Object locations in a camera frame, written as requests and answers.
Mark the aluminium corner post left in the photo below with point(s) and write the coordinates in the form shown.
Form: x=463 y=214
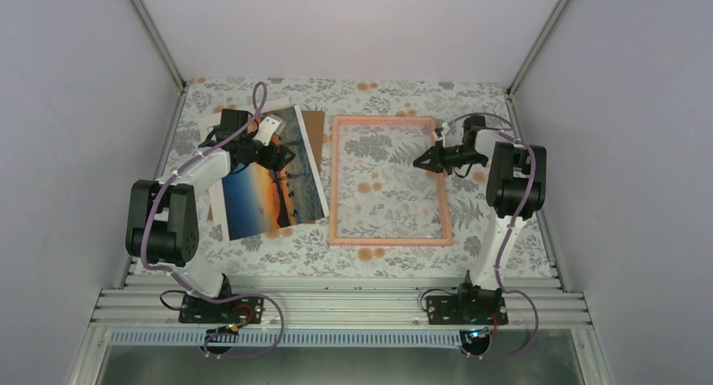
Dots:
x=149 y=25

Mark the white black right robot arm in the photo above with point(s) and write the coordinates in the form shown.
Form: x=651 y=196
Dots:
x=515 y=191

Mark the aluminium corner post right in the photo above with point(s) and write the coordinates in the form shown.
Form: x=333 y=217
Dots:
x=540 y=41

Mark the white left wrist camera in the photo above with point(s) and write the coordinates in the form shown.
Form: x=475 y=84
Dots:
x=269 y=127

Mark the pink wooden picture frame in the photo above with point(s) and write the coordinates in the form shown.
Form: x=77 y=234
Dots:
x=390 y=182

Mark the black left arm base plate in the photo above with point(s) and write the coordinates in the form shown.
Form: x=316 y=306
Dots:
x=241 y=311

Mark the aluminium corner post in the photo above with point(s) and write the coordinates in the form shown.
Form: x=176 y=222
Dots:
x=540 y=41
x=149 y=25

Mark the clear acrylic sheet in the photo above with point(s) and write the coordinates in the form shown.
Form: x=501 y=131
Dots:
x=387 y=176

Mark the sunset photo print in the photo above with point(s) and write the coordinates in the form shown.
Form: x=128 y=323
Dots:
x=258 y=201

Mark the brown cardboard backing board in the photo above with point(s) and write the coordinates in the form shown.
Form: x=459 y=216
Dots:
x=314 y=124

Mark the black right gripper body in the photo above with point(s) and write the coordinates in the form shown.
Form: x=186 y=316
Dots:
x=461 y=157

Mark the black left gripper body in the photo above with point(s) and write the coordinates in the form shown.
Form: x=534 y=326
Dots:
x=248 y=153

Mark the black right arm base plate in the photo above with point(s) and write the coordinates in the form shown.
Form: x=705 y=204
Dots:
x=485 y=309

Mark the grey slotted cable duct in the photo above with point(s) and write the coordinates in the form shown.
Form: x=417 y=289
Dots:
x=291 y=338

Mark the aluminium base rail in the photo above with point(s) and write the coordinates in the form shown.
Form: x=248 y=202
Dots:
x=372 y=303

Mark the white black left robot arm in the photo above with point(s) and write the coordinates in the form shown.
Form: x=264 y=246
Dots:
x=162 y=225

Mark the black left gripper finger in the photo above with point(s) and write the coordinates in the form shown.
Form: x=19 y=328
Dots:
x=283 y=152
x=278 y=164

